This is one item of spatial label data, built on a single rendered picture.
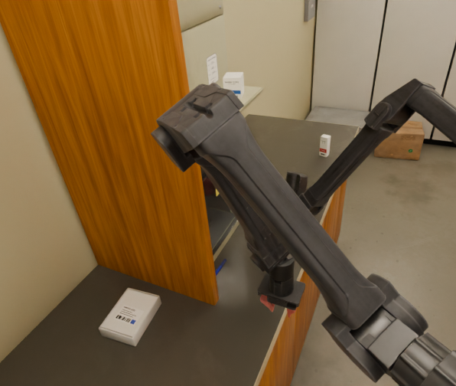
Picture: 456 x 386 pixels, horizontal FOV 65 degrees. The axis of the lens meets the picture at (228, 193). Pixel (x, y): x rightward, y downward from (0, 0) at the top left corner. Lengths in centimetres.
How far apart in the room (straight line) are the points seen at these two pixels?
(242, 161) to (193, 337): 80
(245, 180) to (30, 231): 92
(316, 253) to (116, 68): 60
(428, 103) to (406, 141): 285
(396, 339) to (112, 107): 74
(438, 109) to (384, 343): 61
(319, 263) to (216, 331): 72
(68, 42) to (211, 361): 88
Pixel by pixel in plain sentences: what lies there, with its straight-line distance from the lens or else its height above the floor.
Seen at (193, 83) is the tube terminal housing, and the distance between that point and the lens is 99.
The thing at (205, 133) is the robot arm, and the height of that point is 171.
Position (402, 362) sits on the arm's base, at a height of 147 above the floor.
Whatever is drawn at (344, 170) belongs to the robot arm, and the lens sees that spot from 108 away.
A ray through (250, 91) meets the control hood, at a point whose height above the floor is 151.
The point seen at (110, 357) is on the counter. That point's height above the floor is 94.
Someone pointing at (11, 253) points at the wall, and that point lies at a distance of 123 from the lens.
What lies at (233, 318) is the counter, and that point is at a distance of 116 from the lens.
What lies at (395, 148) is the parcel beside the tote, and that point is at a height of 12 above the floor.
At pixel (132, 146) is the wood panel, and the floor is 148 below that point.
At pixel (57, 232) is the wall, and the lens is 131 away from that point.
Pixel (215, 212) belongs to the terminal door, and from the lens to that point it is 120.
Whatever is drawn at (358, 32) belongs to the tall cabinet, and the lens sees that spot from 392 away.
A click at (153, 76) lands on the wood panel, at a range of 81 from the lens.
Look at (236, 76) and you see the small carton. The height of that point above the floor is 157.
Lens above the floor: 188
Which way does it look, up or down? 35 degrees down
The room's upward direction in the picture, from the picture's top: 5 degrees counter-clockwise
